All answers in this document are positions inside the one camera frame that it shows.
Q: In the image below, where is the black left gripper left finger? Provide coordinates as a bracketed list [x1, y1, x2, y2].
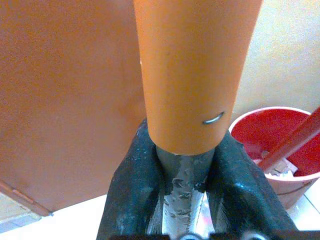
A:
[96, 117, 166, 240]

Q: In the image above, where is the brown wooden door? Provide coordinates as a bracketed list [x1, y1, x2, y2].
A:
[0, 0, 148, 217]

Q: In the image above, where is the red plastic bucket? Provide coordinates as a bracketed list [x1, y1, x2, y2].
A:
[228, 106, 320, 210]

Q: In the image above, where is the red stick handle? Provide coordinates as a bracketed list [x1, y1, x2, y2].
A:
[257, 106, 320, 173]

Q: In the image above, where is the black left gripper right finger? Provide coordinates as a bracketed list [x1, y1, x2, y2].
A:
[203, 129, 300, 240]

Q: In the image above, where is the orange broom handle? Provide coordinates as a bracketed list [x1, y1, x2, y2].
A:
[132, 0, 265, 240]

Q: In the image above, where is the white debris in bucket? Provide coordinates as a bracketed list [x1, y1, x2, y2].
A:
[253, 149, 300, 180]

